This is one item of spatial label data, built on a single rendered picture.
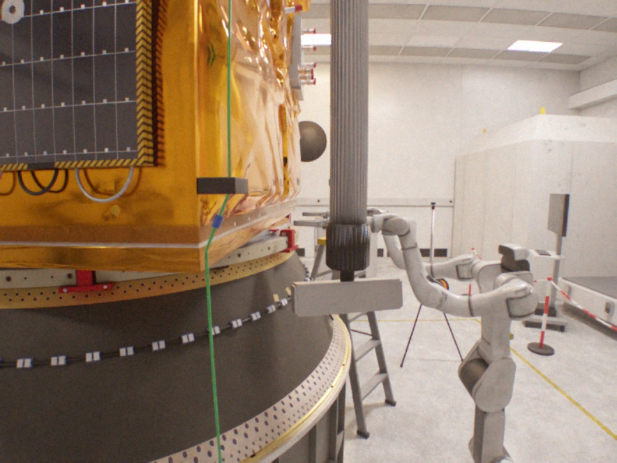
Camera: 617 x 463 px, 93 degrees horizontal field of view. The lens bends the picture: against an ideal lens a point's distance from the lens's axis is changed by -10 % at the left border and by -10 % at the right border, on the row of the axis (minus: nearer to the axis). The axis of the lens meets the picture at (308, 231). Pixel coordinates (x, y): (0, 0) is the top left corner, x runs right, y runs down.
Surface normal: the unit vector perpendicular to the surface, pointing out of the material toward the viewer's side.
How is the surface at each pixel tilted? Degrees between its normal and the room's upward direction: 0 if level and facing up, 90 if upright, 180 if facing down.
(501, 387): 90
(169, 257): 90
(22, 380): 62
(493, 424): 90
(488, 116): 90
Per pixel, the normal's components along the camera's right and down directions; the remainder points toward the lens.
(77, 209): -0.08, 0.35
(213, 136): 0.75, 0.09
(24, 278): 0.25, 0.12
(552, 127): -0.03, -0.47
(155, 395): 0.48, -0.37
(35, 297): 0.21, -0.37
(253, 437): 0.48, -0.66
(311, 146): -0.04, 0.12
